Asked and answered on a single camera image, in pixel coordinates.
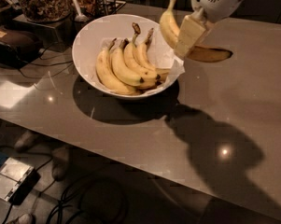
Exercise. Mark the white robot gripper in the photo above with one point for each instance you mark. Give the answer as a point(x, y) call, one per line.
point(220, 3)

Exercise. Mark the yellow banana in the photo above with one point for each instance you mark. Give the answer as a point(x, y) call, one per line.
point(106, 75)
point(132, 63)
point(142, 57)
point(123, 72)
point(201, 53)

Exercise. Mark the white ceramic bowl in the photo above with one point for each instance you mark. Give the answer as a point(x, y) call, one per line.
point(90, 37)

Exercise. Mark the metal scoop in cup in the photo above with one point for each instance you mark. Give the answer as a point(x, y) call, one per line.
point(80, 19)

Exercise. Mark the glass jar of nuts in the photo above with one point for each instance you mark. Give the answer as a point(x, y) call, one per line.
point(41, 11)

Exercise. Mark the black device with label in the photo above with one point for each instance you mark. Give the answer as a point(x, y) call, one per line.
point(18, 48)

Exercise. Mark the silver box on floor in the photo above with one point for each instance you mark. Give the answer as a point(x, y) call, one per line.
point(17, 179)

